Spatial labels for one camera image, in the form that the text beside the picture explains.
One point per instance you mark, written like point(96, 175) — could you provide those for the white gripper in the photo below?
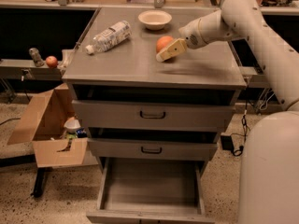
point(191, 36)

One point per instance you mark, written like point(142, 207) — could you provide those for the orange fruit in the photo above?
point(162, 42)

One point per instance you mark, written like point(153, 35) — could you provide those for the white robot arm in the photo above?
point(269, 173)

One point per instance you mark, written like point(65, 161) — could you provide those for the grey drawer cabinet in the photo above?
point(130, 73)

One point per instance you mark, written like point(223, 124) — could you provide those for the grey top drawer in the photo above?
point(147, 116)

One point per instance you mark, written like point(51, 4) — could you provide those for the grey drawer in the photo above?
point(147, 116)
point(136, 191)
point(156, 150)

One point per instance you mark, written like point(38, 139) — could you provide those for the grey middle drawer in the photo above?
point(156, 150)

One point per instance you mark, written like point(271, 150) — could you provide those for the grey bottom drawer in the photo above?
point(136, 191)

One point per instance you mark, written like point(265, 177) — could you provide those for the white bowl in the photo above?
point(154, 20)

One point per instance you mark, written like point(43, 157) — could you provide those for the clear plastic water bottle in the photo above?
point(109, 38)

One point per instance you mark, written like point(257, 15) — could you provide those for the black power adapter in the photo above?
point(227, 143)

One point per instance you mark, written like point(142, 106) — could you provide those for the small red apple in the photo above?
point(51, 62)

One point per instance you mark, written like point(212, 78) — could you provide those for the white cup in box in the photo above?
point(72, 125)

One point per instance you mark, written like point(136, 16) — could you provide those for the small grey figurine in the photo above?
point(36, 57)

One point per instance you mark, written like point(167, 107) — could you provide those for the grey side shelf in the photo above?
point(18, 69)

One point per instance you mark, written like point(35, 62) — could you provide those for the brown cardboard box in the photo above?
point(42, 125)

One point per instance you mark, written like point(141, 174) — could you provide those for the black desk leg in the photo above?
point(42, 175)

